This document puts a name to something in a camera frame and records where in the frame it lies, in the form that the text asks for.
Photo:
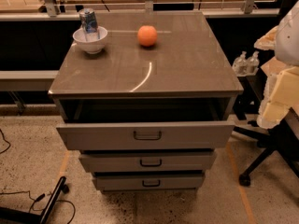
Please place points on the middle grey drawer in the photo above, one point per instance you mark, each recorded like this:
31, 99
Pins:
117, 162

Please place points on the redbull can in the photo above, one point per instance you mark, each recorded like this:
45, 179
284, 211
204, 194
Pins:
89, 24

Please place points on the right clear plastic bottle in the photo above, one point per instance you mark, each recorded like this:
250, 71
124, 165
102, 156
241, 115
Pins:
252, 62

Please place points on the orange fruit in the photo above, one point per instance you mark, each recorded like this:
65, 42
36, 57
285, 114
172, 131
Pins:
147, 36

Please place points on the left clear plastic bottle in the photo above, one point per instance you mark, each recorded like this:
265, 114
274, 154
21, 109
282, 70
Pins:
239, 63

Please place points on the clear plastic bottle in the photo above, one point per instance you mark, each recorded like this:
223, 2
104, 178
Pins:
239, 63
252, 62

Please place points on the grey drawer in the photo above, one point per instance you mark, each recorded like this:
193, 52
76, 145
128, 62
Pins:
143, 124
148, 180
117, 162

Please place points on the black office chair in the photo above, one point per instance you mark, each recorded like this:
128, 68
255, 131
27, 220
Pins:
282, 139

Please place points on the grey bench rail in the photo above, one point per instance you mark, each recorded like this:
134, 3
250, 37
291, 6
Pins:
26, 80

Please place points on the white bowl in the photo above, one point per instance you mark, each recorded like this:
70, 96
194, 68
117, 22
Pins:
91, 43

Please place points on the grey drawer cabinet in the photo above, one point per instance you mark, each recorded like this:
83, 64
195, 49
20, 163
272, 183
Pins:
185, 62

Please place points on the bottom grey drawer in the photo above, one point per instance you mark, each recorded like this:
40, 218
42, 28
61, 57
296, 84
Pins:
148, 180

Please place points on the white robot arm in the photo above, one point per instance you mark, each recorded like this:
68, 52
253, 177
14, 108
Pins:
286, 44

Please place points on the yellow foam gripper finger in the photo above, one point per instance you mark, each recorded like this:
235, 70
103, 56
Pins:
281, 92

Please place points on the top grey drawer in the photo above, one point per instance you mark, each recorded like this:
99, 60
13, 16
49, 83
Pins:
143, 124

